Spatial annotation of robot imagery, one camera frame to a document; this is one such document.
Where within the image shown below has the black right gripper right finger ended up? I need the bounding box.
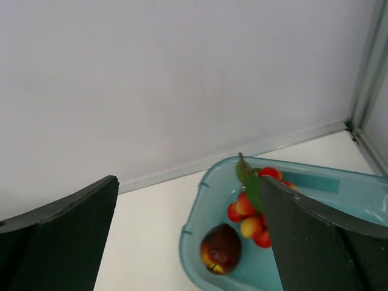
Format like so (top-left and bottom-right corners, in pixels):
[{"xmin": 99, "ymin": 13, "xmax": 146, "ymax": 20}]
[{"xmin": 260, "ymin": 176, "xmax": 387, "ymax": 290}]

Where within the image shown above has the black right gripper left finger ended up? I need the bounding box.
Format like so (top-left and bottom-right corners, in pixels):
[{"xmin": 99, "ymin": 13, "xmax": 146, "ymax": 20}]
[{"xmin": 1, "ymin": 176, "xmax": 119, "ymax": 290}]

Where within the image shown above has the red yellow fake cherry bunch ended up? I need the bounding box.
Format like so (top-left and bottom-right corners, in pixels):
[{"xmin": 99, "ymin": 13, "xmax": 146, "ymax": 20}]
[{"xmin": 227, "ymin": 153, "xmax": 297, "ymax": 249}]

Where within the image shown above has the dark red fake peach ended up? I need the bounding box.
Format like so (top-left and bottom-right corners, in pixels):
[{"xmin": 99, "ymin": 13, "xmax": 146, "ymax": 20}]
[{"xmin": 199, "ymin": 223, "xmax": 242, "ymax": 275}]

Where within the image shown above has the teal transparent plastic bin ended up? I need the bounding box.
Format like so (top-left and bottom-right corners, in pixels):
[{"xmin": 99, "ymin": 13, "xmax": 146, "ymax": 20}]
[{"xmin": 179, "ymin": 157, "xmax": 387, "ymax": 290}]

